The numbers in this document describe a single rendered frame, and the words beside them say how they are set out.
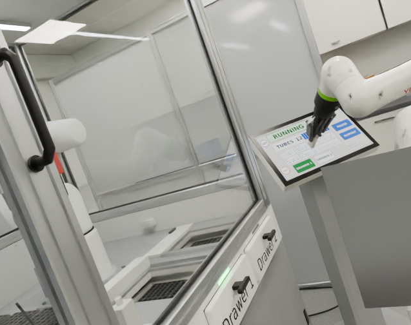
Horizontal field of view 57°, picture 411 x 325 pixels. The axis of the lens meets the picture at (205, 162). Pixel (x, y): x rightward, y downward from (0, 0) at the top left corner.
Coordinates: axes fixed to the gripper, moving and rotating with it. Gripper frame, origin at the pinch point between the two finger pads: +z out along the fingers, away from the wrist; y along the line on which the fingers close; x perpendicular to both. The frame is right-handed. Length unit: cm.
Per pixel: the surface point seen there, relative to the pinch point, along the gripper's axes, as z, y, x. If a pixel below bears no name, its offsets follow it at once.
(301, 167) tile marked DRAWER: 17.4, 1.3, 0.7
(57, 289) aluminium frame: -61, 95, 42
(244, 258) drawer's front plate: -12, 53, 35
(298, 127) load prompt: 17.6, -10.8, -19.4
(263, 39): 27, -39, -94
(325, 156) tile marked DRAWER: 17.4, -11.8, 0.3
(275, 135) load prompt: 17.6, 2.0, -19.8
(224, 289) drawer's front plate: -22, 65, 43
